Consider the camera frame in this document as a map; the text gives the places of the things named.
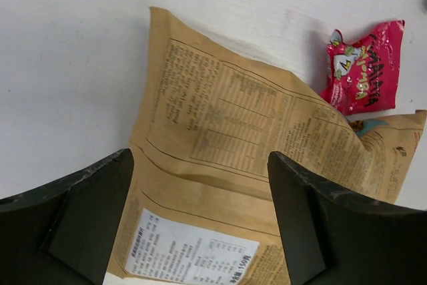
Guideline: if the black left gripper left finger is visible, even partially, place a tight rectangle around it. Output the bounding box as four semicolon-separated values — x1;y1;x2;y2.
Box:
1;149;134;284

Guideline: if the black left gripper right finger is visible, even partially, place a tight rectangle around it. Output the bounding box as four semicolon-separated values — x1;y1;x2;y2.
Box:
268;152;426;284

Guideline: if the large brown paper snack bag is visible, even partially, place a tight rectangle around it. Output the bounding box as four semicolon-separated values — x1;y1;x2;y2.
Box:
107;7;426;284

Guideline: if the red foil snack packet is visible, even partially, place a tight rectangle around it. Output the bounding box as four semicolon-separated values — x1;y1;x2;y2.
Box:
321;20;405;115

